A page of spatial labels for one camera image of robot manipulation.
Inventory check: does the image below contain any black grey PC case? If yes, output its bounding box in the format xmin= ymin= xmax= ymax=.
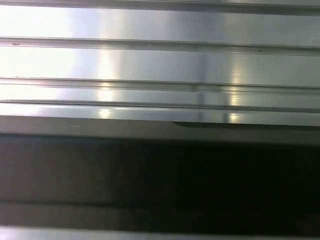
xmin=0 ymin=114 xmax=320 ymax=237

